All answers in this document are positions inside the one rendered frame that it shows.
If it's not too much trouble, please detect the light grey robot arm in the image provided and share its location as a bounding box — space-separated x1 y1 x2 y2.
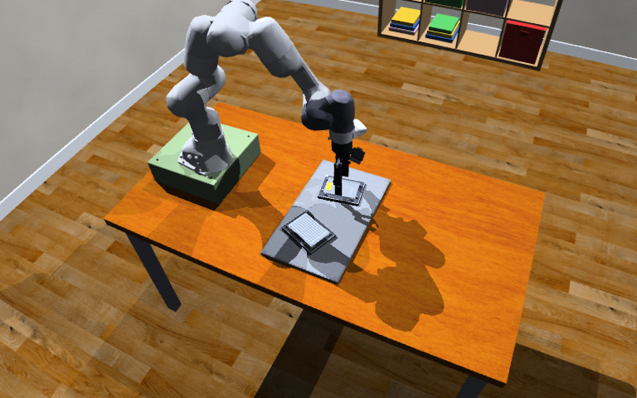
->
166 0 367 176

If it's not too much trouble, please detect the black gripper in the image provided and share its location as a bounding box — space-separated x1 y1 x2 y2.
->
331 140 353 196

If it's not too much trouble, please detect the clear rectangular plastic lid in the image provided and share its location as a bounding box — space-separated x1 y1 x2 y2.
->
323 177 360 200

